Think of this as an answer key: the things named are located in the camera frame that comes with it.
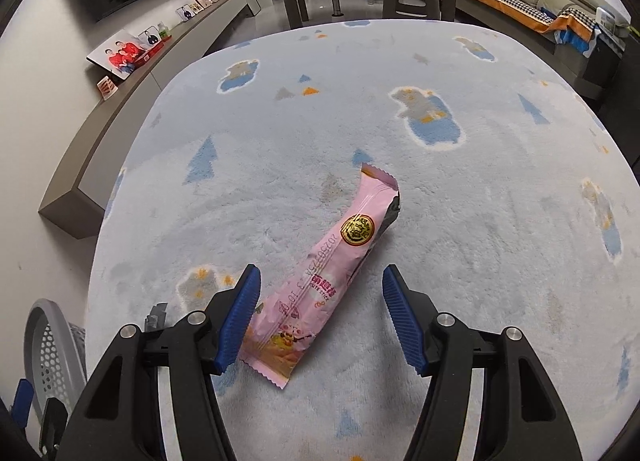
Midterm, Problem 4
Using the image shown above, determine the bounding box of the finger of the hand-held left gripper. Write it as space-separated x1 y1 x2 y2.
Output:
11 378 69 461

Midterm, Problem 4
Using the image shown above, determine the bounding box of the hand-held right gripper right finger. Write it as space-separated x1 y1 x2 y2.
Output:
381 263 583 461

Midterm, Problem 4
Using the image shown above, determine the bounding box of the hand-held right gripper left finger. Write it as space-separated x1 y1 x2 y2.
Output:
55 263 263 461

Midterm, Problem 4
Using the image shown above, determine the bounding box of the grey perforated waste basket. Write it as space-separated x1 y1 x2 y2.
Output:
23 298 88 432

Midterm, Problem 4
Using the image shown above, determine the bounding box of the pink snack wrapper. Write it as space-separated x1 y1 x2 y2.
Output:
240 162 402 388

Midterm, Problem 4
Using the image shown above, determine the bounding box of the light blue printed blanket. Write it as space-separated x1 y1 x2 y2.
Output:
85 18 640 461

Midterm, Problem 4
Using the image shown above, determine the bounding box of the flat red box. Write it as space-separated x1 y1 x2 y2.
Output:
132 41 166 64

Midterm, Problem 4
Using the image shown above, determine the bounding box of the large family photo print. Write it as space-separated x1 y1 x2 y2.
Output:
86 31 146 79

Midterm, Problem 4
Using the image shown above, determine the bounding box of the small white box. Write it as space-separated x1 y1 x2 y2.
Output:
595 6 633 37

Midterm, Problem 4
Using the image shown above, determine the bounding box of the grey wall shelf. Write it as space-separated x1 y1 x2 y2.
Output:
39 0 248 240

